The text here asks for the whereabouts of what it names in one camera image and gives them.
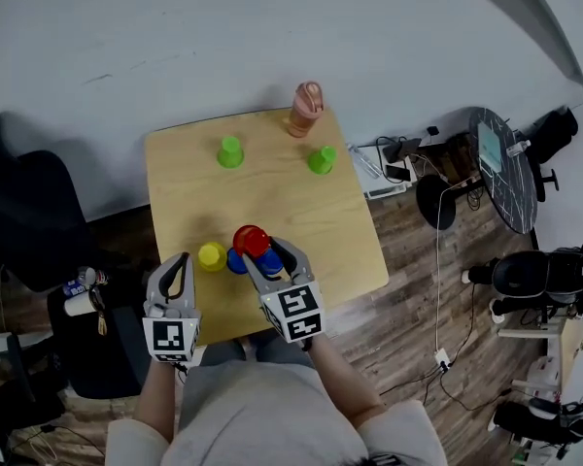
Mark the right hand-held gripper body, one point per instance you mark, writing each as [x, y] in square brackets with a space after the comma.
[296, 313]

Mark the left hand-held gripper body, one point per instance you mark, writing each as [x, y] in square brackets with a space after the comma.
[170, 338]

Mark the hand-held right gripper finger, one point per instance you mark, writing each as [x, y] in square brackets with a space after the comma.
[301, 267]
[260, 282]

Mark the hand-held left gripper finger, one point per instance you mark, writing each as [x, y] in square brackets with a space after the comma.
[188, 289]
[153, 284]

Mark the blue paper cup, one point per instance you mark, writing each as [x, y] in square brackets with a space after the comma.
[235, 262]
[272, 263]

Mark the yellow paper cup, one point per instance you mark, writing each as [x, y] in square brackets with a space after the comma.
[212, 256]

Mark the red paper cup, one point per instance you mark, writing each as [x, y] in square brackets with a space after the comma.
[251, 241]

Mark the green paper cup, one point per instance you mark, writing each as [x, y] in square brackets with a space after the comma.
[230, 152]
[321, 159]

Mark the person's left forearm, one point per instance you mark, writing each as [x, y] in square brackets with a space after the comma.
[155, 401]

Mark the person's right forearm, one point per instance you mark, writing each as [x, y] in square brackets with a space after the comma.
[345, 381]

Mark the person's grey trousers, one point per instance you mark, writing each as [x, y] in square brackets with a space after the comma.
[277, 352]

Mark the metal drink can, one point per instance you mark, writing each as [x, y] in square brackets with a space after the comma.
[87, 276]

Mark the white cylinder container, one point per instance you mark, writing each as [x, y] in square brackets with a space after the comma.
[80, 304]

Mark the blue packet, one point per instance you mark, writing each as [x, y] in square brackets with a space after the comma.
[73, 288]

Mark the person's beige shirt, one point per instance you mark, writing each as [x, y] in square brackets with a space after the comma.
[262, 415]

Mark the white toaster oven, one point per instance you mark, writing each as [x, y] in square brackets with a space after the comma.
[384, 190]

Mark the clear plastic bottle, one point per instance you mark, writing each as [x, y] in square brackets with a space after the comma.
[364, 160]
[518, 148]

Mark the black office chair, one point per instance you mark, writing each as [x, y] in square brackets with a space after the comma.
[556, 129]
[34, 221]

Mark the black smartphone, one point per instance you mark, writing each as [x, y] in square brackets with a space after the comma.
[398, 173]

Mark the white power strip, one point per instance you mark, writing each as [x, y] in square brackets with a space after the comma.
[442, 357]

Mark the small black bag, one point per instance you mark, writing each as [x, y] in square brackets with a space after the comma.
[401, 149]

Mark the pink water bottle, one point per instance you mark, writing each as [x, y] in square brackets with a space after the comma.
[305, 109]

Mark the black grey-rimmed chair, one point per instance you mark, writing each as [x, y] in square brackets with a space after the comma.
[520, 272]

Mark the round black marble table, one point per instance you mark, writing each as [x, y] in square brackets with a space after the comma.
[510, 197]

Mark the teal book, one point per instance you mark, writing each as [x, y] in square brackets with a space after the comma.
[490, 151]

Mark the wooden-top white desk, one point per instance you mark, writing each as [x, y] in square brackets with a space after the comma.
[573, 342]

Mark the black wall charger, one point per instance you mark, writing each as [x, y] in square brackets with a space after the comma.
[432, 130]

